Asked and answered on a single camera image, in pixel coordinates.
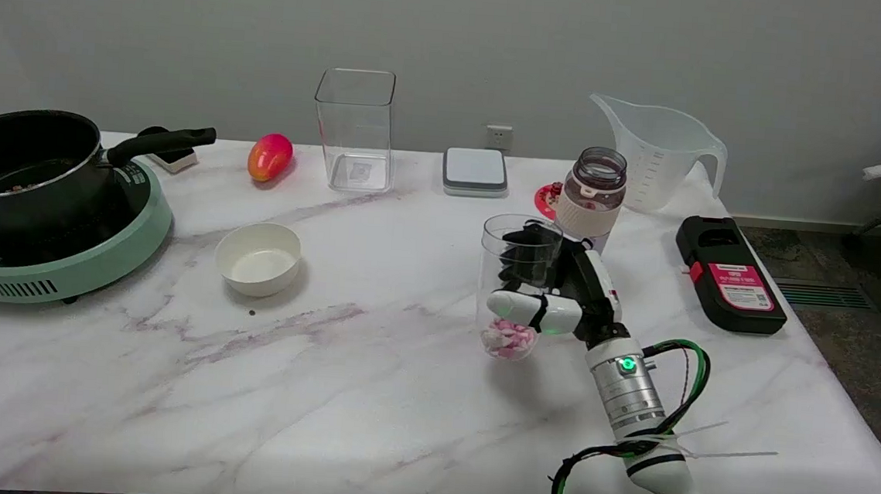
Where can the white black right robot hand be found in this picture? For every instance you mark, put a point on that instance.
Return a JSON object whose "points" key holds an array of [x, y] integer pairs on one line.
{"points": [[600, 289]]}

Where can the pink white candy pieces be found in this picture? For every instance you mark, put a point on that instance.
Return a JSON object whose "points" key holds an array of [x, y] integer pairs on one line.
{"points": [[509, 341]]}

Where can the clear plastic measuring cup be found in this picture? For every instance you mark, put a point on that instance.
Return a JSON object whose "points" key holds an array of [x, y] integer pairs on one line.
{"points": [[495, 270]]}

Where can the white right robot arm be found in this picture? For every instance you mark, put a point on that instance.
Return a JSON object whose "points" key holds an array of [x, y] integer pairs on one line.
{"points": [[627, 399]]}

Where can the clear bottle with beige sleeve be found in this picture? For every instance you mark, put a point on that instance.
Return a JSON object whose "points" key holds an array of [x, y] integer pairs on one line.
{"points": [[590, 207]]}

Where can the red bottle cap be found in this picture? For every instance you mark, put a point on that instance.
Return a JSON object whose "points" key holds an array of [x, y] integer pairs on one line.
{"points": [[546, 200]]}

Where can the large translucent measuring jug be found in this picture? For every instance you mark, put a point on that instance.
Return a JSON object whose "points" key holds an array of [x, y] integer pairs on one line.
{"points": [[653, 149]]}

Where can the black device with red label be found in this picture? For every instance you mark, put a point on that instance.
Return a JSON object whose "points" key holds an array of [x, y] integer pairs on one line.
{"points": [[729, 279]]}

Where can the grey white square lid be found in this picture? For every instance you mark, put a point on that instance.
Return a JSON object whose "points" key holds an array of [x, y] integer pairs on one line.
{"points": [[475, 170]]}

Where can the floor vent grille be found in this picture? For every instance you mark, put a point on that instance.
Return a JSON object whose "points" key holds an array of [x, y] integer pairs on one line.
{"points": [[825, 295]]}

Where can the clear square storage container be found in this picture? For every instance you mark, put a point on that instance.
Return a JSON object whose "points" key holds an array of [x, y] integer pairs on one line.
{"points": [[354, 129]]}

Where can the white round bowl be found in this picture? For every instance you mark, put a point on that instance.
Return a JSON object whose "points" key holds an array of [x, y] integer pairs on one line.
{"points": [[257, 259]]}

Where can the red orange mango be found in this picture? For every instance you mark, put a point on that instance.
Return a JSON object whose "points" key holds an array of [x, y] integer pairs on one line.
{"points": [[269, 157]]}

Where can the white black plug adapter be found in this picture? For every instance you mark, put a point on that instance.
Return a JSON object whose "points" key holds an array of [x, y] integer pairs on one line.
{"points": [[175, 157]]}

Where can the green induction cooker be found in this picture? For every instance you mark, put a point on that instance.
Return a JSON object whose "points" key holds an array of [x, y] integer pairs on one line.
{"points": [[115, 247]]}

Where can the white wall socket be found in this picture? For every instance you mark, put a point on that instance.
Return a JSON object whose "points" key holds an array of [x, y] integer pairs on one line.
{"points": [[498, 136]]}

